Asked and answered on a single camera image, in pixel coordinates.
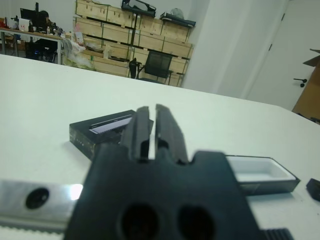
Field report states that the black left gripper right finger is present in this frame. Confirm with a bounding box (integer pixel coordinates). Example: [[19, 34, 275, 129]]
[[154, 103, 190, 166]]

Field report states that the white-framed desk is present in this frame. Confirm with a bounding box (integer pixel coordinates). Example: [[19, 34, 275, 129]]
[[0, 27, 64, 65]]

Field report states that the grey plastic bag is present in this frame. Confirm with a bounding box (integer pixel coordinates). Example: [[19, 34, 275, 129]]
[[171, 7, 185, 19]]

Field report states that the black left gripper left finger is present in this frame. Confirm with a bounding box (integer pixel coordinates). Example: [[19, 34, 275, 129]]
[[121, 106, 152, 163]]

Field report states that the black computer under desk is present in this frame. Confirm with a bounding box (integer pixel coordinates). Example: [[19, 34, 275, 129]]
[[24, 38, 58, 63]]

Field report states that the dark-haired person at desk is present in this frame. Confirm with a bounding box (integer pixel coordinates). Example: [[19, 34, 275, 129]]
[[39, 10, 53, 34]]

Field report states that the black box lid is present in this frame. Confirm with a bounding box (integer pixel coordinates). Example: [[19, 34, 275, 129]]
[[69, 109, 155, 161]]

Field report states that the large brown cardboard box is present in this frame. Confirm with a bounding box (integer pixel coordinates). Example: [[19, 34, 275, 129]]
[[291, 48, 320, 125]]

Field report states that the wooden crate stack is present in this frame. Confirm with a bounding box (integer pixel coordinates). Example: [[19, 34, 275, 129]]
[[72, 0, 196, 88]]

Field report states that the black computer monitor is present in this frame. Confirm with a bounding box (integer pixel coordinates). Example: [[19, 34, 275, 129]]
[[19, 2, 41, 27]]

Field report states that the greenish plastic bag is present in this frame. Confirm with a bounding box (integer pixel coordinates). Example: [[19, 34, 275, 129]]
[[62, 38, 97, 72]]

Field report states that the pink and white package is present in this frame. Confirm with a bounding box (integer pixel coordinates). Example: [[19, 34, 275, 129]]
[[73, 23, 85, 45]]

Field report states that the white door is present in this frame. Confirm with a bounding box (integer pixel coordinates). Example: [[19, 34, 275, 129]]
[[246, 0, 320, 112]]

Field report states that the black door handle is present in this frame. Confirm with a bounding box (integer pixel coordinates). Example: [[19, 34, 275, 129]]
[[292, 78, 308, 88]]

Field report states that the black phone-like camera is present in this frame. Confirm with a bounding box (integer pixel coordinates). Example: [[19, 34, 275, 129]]
[[306, 177, 320, 201]]

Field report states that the black box base white insert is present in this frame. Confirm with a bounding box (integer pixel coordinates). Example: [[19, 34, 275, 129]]
[[226, 155, 301, 195]]

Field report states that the flat black tray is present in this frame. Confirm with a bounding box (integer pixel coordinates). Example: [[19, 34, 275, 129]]
[[159, 12, 197, 28]]

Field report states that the black mesh office chair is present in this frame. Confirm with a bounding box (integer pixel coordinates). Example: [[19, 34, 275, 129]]
[[139, 49, 175, 85]]

